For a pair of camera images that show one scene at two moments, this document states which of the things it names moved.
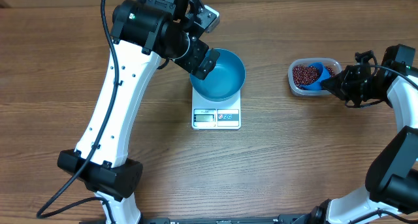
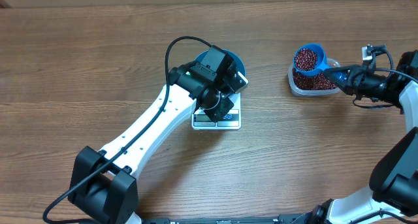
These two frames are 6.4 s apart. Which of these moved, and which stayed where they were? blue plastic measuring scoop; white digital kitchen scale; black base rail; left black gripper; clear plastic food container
Moved: left black gripper; blue plastic measuring scoop
Stayed: white digital kitchen scale; black base rail; clear plastic food container
